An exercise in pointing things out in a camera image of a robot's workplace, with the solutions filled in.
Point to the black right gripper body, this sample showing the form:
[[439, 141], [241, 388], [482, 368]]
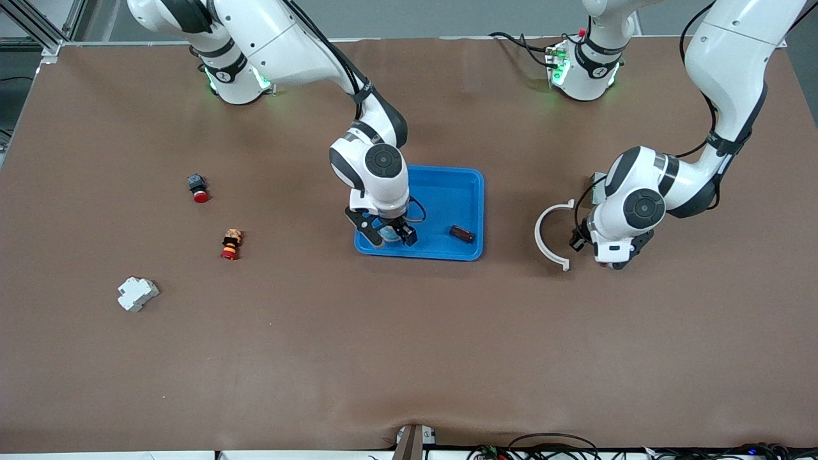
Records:
[[397, 227]]

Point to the light blue call bell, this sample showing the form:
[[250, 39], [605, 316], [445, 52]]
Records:
[[390, 236]]

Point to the dark brown capacitor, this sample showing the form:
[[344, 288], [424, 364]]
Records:
[[461, 234]]

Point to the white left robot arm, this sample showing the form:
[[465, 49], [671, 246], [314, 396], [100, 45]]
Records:
[[728, 51]]

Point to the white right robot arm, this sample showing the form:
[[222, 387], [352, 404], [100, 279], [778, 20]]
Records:
[[294, 45]]

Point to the blue plastic tray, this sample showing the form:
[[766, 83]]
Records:
[[447, 191]]

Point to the grey metal box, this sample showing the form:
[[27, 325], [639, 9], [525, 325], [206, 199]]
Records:
[[595, 188]]

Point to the white curved pipe clamp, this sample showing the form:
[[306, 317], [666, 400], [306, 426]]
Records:
[[539, 233]]

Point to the red orange push button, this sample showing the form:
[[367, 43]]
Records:
[[231, 245]]

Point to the white circuit breaker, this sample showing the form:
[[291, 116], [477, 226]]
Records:
[[136, 294]]

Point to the red button black switch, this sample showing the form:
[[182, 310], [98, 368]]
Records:
[[198, 186]]

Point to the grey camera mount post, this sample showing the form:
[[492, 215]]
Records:
[[412, 444]]

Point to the aluminium frame profile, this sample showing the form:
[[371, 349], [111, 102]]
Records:
[[45, 38]]

